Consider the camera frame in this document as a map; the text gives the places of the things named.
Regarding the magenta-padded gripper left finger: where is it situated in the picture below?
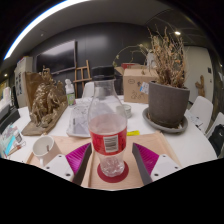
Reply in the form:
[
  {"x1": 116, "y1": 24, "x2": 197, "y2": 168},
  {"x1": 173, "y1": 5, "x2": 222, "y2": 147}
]
[{"x1": 43, "y1": 142, "x2": 92, "y2": 186}]

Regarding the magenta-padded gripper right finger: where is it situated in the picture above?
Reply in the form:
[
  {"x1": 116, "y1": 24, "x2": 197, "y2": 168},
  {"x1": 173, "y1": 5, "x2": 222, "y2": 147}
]
[{"x1": 132, "y1": 142, "x2": 181, "y2": 187}]

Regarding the clear red-label drink bottle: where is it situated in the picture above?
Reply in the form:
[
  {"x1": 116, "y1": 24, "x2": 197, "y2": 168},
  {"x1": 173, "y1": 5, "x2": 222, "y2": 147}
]
[{"x1": 87, "y1": 65, "x2": 128, "y2": 178}]

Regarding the small yellow item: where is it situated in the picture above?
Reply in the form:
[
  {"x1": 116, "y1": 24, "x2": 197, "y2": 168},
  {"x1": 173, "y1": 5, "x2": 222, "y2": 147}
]
[{"x1": 126, "y1": 129, "x2": 141, "y2": 137}]

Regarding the flat round red coaster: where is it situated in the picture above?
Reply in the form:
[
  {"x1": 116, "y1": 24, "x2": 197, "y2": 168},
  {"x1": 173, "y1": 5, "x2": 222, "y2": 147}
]
[{"x1": 96, "y1": 160, "x2": 130, "y2": 184}]

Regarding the grey plant saucer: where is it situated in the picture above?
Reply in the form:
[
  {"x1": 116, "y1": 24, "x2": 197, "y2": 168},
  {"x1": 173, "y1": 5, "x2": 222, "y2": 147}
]
[{"x1": 142, "y1": 107, "x2": 189, "y2": 135}]

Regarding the printed newspaper sheet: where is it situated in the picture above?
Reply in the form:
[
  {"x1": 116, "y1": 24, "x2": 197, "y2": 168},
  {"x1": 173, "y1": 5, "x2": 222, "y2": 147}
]
[{"x1": 66, "y1": 97, "x2": 101, "y2": 138}]

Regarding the white ceramic mug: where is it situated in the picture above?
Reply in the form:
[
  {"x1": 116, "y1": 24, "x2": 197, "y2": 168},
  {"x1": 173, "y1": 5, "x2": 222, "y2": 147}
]
[{"x1": 32, "y1": 134, "x2": 56, "y2": 168}]

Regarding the small white cup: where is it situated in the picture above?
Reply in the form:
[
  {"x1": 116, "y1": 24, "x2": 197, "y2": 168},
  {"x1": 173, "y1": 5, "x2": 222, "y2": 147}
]
[{"x1": 124, "y1": 103, "x2": 133, "y2": 119}]

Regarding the dry plant in grey pot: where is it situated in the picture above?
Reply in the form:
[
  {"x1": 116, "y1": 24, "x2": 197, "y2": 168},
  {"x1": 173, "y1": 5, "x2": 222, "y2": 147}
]
[{"x1": 113, "y1": 26, "x2": 191, "y2": 129}]

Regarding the white paper sheet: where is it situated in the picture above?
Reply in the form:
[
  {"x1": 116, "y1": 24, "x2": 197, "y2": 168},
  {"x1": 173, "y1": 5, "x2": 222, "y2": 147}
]
[{"x1": 184, "y1": 108, "x2": 204, "y2": 129}]

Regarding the white green-label spray bottle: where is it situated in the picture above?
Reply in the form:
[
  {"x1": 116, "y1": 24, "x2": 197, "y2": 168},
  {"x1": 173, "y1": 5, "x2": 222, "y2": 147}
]
[{"x1": 64, "y1": 78, "x2": 77, "y2": 107}]

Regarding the small paint jar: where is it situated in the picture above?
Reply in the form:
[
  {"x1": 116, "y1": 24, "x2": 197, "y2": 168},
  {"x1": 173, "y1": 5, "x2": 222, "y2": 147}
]
[{"x1": 13, "y1": 131, "x2": 24, "y2": 144}]

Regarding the golden relief sculpture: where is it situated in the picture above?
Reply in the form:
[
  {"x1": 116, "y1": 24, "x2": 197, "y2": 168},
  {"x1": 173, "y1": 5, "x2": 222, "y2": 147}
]
[{"x1": 21, "y1": 66, "x2": 69, "y2": 137}]

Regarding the white chair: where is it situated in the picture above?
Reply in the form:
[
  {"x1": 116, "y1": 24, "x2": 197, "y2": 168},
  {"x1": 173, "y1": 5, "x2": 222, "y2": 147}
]
[
  {"x1": 82, "y1": 81, "x2": 96, "y2": 99},
  {"x1": 189, "y1": 95, "x2": 214, "y2": 134},
  {"x1": 206, "y1": 111, "x2": 224, "y2": 158}
]

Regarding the black backpack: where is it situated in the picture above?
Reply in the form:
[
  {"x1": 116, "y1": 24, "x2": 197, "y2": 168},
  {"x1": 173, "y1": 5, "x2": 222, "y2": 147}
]
[{"x1": 208, "y1": 132, "x2": 224, "y2": 158}]

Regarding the brown cardboard box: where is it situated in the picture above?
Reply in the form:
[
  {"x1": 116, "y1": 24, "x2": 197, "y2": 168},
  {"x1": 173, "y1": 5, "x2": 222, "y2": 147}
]
[{"x1": 122, "y1": 68, "x2": 159, "y2": 105}]

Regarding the black foam block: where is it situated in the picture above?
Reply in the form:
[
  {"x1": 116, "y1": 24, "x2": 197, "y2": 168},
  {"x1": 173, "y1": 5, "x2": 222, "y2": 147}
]
[{"x1": 0, "y1": 104, "x2": 21, "y2": 134}]

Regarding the wooden easel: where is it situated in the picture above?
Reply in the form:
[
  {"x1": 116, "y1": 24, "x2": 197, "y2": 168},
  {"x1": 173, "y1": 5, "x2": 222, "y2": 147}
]
[{"x1": 73, "y1": 59, "x2": 93, "y2": 98}]

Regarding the red box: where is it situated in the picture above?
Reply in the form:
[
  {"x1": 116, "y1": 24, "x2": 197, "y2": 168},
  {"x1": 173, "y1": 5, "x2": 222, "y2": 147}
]
[{"x1": 120, "y1": 62, "x2": 141, "y2": 70}]

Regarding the ceiling strip light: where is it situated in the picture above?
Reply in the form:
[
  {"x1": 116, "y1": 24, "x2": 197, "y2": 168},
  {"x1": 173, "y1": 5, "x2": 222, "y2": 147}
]
[{"x1": 3, "y1": 0, "x2": 91, "y2": 61}]

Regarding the wooden-handled paint brush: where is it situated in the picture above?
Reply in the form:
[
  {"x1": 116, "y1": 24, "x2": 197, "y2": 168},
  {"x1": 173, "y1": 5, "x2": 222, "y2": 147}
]
[{"x1": 8, "y1": 141, "x2": 27, "y2": 157}]

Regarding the wooden wall figure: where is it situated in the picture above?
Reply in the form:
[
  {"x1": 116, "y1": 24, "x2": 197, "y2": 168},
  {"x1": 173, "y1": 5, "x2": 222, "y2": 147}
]
[{"x1": 194, "y1": 74, "x2": 207, "y2": 98}]

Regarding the black wall screen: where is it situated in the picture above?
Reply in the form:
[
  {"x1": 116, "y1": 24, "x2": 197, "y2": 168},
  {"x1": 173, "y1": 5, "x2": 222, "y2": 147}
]
[{"x1": 35, "y1": 40, "x2": 78, "y2": 75}]

